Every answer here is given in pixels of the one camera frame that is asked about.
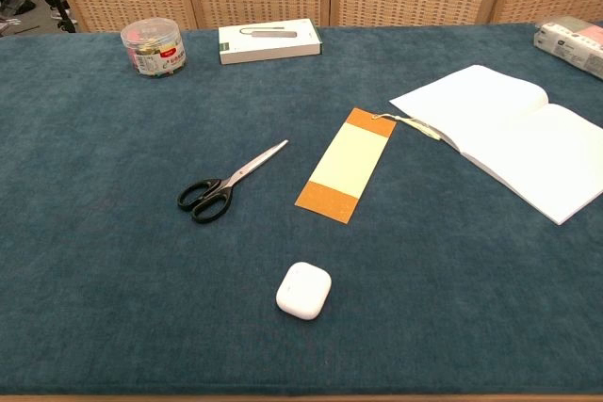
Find white USB hub box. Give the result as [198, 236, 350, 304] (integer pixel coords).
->
[218, 18, 324, 66]

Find black handled scissors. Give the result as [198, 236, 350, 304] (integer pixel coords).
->
[176, 139, 289, 224]

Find white notebook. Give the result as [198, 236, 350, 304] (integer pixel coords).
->
[388, 64, 603, 226]

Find colourful tissue multipack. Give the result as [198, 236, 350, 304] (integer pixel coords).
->
[532, 15, 603, 81]

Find white earbuds case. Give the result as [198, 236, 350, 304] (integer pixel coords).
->
[275, 261, 333, 321]

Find orange and cream bookmark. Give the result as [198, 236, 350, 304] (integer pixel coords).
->
[294, 107, 444, 224]

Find clear jar of binder clips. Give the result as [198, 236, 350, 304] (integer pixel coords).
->
[120, 17, 187, 80]

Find blue table mat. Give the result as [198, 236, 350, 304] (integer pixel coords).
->
[0, 23, 603, 397]

